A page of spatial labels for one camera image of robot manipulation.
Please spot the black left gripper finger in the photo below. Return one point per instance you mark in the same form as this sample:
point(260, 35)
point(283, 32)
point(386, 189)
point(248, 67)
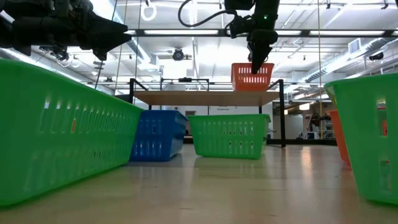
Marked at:
point(109, 40)
point(105, 26)

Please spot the orange plastic basket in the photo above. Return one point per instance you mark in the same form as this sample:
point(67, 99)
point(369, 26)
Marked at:
point(242, 81)
point(340, 140)

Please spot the green plastic basket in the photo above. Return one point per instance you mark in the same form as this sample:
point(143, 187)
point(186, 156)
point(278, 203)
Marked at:
point(62, 140)
point(230, 137)
point(357, 140)

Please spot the blue plastic basket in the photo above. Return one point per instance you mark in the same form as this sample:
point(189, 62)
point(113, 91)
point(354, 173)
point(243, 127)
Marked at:
point(158, 137)

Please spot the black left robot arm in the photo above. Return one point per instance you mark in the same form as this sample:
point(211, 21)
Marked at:
point(21, 31)

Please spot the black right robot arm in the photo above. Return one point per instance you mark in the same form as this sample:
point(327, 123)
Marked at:
point(264, 15)

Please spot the wooden shelf with black legs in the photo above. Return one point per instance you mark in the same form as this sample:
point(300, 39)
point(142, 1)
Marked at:
point(205, 98)

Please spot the black ceiling device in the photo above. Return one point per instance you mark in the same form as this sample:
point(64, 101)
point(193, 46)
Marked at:
point(60, 55)
point(376, 56)

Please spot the glowing ceiling lamp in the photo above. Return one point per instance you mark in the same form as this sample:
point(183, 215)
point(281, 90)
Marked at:
point(304, 106)

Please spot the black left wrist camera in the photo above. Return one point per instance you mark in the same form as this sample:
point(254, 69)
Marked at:
point(71, 6)

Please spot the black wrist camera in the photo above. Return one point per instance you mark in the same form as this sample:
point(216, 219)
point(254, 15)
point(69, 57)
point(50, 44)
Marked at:
point(239, 26)
point(71, 6)

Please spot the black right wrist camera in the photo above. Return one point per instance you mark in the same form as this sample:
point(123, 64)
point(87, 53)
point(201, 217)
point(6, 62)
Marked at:
point(239, 26)

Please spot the silver ceiling air duct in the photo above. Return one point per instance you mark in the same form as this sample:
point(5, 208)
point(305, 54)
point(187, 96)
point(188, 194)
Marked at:
point(315, 76)
point(136, 49)

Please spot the black overhead frame bar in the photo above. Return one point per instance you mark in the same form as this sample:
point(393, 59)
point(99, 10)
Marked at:
point(304, 32)

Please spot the black overhead camera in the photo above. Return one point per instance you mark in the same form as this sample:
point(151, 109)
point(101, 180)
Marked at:
point(178, 55)

